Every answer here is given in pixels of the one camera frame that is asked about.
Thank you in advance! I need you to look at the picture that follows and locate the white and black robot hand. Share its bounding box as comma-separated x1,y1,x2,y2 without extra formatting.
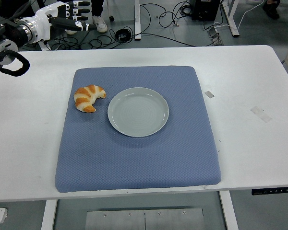
33,1,97,44

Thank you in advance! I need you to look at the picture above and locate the golden croissant bread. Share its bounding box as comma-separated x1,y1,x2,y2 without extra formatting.
73,84,107,113

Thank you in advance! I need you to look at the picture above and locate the person's left leg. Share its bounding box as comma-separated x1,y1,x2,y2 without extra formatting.
90,0,108,34

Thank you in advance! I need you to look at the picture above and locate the white straight desk leg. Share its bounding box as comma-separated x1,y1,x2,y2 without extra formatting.
134,0,142,41

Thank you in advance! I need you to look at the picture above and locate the round grey plate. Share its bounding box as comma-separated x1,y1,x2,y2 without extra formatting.
107,87,170,138

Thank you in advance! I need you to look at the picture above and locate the black equipment box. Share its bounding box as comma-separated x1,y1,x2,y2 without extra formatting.
191,0,221,21

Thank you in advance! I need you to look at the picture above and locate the blue quilted mat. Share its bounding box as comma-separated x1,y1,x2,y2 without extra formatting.
54,66,222,194

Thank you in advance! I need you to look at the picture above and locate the grey foot pedal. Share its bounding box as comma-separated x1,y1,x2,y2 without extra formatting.
207,26,224,46

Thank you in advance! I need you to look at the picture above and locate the white slanted desk leg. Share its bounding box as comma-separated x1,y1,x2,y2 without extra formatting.
220,0,240,38

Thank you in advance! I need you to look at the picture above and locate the white table leg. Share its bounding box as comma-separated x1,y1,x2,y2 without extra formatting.
218,191,240,230
41,199,58,230

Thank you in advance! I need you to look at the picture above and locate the grey metal plate with screws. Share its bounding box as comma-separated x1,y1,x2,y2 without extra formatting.
85,207,205,230

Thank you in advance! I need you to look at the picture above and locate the person's dark shoe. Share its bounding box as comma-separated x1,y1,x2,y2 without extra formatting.
263,0,280,20

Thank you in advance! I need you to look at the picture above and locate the large pale tape piece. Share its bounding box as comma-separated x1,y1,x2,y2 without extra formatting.
250,106,273,123

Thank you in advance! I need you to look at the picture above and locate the black desk control panel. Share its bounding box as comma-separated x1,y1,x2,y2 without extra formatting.
251,186,288,196

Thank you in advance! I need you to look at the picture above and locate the coiled black cable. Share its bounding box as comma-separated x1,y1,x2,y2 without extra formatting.
115,28,132,42

